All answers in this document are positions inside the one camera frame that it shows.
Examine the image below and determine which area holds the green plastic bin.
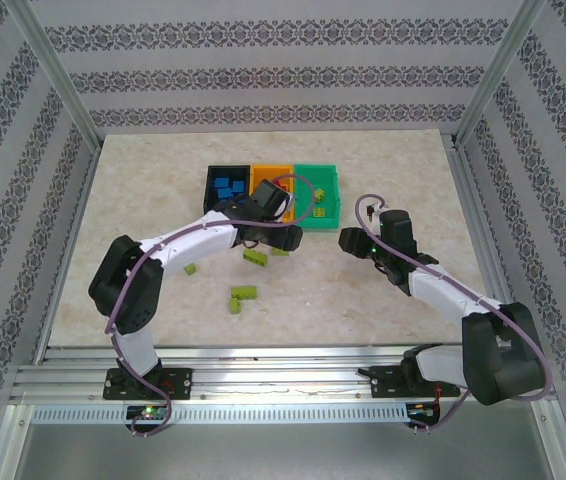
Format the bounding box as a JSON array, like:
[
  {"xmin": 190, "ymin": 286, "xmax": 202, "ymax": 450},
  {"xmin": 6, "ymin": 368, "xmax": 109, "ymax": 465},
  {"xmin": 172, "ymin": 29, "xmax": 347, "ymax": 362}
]
[{"xmin": 292, "ymin": 163, "xmax": 340, "ymax": 230}]

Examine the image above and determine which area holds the yellow plastic bin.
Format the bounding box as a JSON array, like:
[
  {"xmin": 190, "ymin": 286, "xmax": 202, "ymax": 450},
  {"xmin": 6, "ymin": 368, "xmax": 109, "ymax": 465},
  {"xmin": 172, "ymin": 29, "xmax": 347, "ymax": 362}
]
[{"xmin": 250, "ymin": 164, "xmax": 297, "ymax": 224}]

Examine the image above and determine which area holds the black plastic bin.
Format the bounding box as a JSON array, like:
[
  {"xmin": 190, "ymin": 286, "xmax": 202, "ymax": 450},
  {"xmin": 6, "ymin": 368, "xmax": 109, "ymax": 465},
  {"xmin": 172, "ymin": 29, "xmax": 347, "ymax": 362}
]
[{"xmin": 203, "ymin": 165, "xmax": 253, "ymax": 217}]

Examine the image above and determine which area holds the grey metal base panel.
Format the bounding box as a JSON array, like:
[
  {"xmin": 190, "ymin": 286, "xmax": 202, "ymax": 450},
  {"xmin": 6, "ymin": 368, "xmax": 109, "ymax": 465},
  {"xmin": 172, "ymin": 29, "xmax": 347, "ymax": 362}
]
[{"xmin": 0, "ymin": 399, "xmax": 566, "ymax": 480}]

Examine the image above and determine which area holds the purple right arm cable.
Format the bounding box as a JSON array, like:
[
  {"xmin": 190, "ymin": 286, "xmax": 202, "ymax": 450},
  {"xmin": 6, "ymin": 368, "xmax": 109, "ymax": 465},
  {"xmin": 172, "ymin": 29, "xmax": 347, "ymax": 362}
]
[{"xmin": 355, "ymin": 193, "xmax": 556, "ymax": 436}]

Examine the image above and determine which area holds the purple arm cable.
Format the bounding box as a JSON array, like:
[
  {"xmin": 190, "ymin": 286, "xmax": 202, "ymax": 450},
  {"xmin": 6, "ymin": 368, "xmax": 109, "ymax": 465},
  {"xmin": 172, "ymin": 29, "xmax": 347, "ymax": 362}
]
[
  {"xmin": 355, "ymin": 193, "xmax": 556, "ymax": 436},
  {"xmin": 104, "ymin": 173, "xmax": 315, "ymax": 439}
]

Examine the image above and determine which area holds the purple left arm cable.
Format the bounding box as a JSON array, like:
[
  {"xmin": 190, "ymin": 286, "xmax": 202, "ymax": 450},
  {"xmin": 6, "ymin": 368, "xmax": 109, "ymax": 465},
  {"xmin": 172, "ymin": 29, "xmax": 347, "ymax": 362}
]
[{"xmin": 104, "ymin": 173, "xmax": 315, "ymax": 439}]

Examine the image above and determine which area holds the aluminium side rail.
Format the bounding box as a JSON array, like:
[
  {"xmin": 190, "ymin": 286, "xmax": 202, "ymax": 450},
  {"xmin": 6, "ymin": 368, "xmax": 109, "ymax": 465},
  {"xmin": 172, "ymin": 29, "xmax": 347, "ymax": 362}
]
[
  {"xmin": 32, "ymin": 144, "xmax": 102, "ymax": 366},
  {"xmin": 445, "ymin": 134, "xmax": 530, "ymax": 361}
]

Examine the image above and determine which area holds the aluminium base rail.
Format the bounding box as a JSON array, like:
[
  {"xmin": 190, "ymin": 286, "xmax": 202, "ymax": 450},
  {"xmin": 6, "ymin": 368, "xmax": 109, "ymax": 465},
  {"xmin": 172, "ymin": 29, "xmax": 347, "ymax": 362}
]
[{"xmin": 12, "ymin": 344, "xmax": 554, "ymax": 404}]

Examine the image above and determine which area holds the slotted grey cable duct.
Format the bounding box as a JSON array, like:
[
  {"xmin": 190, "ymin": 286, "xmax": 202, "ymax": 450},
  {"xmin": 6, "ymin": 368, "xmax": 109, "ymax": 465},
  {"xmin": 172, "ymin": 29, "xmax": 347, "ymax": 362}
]
[{"xmin": 30, "ymin": 403, "xmax": 409, "ymax": 425}]

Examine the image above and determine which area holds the aluminium frame post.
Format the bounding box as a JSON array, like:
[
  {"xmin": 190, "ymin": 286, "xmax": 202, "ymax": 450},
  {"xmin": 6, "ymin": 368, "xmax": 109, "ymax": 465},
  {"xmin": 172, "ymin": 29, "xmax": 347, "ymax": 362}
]
[
  {"xmin": 455, "ymin": 0, "xmax": 547, "ymax": 146},
  {"xmin": 5, "ymin": 0, "xmax": 103, "ymax": 150}
]

